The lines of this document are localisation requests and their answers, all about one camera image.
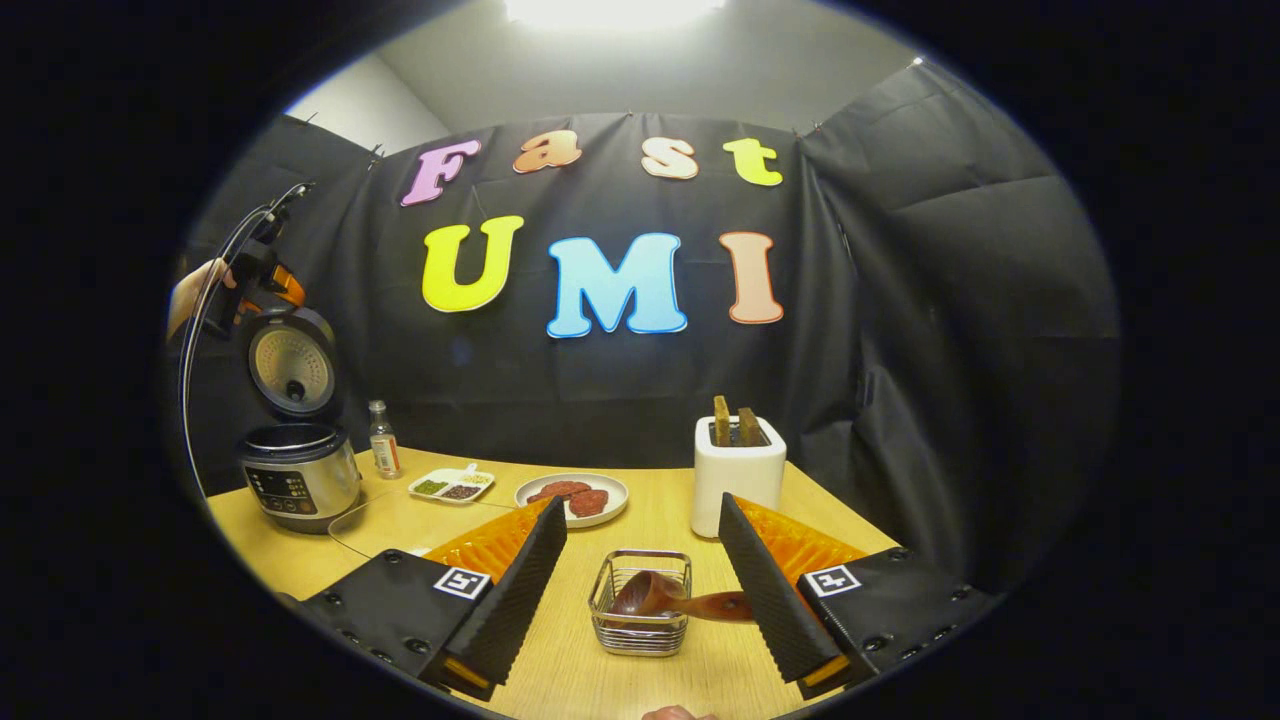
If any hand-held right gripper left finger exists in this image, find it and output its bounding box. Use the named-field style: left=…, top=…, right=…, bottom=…
left=298, top=495, right=569, bottom=702

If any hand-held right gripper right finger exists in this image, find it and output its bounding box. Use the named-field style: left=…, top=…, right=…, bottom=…
left=718, top=492, right=1003, bottom=701

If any wooden spoon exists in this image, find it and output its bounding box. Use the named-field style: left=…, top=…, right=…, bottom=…
left=610, top=570, right=756, bottom=626

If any metal wire chopstick holder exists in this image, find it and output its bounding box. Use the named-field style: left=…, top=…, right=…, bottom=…
left=588, top=549, right=693, bottom=658

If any black silver rice cooker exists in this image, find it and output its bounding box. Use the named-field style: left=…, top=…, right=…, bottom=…
left=237, top=306, right=363, bottom=534

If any white toaster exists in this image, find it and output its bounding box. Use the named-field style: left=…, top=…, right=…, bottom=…
left=691, top=415, right=787, bottom=539

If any white divided grain dish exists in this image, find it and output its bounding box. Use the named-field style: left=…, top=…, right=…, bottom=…
left=408, top=463, right=495, bottom=505

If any white round plate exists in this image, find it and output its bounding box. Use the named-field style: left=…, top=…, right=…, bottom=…
left=515, top=473, right=629, bottom=529

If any clear glass bottle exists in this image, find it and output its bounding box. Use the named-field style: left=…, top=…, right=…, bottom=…
left=368, top=401, right=403, bottom=480

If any black backdrop cloth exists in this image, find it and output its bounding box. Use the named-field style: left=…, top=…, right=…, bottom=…
left=185, top=60, right=1121, bottom=591

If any ceiling light panel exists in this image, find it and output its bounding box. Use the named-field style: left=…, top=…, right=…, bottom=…
left=505, top=0, right=726, bottom=31

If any black cable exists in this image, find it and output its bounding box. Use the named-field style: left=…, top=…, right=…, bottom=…
left=178, top=183, right=311, bottom=496

